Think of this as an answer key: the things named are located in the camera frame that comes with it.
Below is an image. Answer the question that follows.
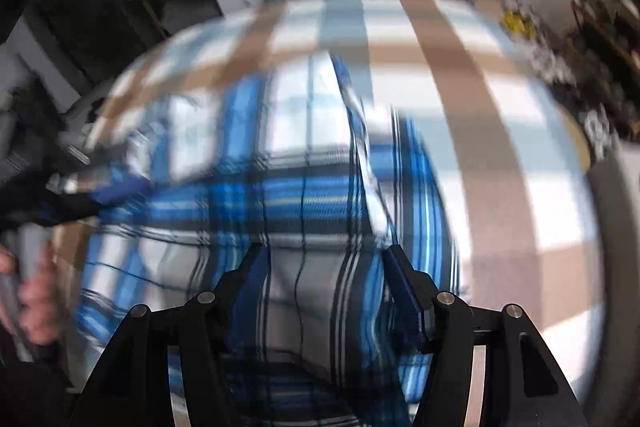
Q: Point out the wooden shelf rack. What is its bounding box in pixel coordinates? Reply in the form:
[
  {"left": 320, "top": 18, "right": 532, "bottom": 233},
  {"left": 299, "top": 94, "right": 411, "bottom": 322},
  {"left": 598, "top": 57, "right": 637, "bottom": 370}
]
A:
[{"left": 575, "top": 0, "right": 640, "bottom": 73}]

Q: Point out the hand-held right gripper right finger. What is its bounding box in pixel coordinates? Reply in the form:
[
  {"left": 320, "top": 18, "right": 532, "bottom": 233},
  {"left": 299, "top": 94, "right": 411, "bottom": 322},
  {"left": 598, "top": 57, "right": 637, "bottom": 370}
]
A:
[{"left": 381, "top": 244, "right": 583, "bottom": 427}]

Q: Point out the round beige stool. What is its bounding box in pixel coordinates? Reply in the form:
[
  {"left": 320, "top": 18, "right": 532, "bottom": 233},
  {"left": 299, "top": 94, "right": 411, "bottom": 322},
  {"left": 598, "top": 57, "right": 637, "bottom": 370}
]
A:
[{"left": 562, "top": 112, "right": 593, "bottom": 173}]

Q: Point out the person's left hand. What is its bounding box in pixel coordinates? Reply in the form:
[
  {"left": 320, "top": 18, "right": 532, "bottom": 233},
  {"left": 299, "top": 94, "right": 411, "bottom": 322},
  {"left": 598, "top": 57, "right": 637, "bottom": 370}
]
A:
[{"left": 0, "top": 242, "right": 56, "bottom": 348}]

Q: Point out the checked bed sheet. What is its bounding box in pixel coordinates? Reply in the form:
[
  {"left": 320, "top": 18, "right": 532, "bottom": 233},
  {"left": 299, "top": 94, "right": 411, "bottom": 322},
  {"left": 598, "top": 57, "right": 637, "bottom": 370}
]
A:
[{"left": 52, "top": 0, "right": 601, "bottom": 388}]

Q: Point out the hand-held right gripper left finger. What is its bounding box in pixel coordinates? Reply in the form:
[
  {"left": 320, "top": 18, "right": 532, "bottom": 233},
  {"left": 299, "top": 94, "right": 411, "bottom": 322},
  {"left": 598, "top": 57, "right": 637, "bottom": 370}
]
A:
[{"left": 75, "top": 241, "right": 273, "bottom": 427}]

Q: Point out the yellow bag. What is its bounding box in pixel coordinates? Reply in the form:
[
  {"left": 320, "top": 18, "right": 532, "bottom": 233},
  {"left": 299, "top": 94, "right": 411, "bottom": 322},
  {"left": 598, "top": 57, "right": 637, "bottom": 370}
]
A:
[{"left": 502, "top": 10, "right": 533, "bottom": 35}]

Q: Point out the grey upholstered chair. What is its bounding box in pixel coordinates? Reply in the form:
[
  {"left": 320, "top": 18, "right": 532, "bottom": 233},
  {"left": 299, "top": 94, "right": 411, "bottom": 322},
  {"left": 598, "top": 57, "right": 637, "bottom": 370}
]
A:
[{"left": 587, "top": 142, "right": 640, "bottom": 427}]

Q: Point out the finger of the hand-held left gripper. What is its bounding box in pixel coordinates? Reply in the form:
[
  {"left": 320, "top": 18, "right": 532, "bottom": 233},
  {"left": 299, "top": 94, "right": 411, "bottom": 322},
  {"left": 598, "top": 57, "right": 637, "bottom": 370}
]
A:
[
  {"left": 50, "top": 142, "right": 151, "bottom": 206},
  {"left": 50, "top": 200, "right": 108, "bottom": 225}
]

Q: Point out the blue plaid shirt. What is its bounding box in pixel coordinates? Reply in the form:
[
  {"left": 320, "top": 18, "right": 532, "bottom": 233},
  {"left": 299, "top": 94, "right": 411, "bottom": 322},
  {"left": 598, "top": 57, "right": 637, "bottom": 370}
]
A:
[{"left": 70, "top": 54, "right": 461, "bottom": 427}]

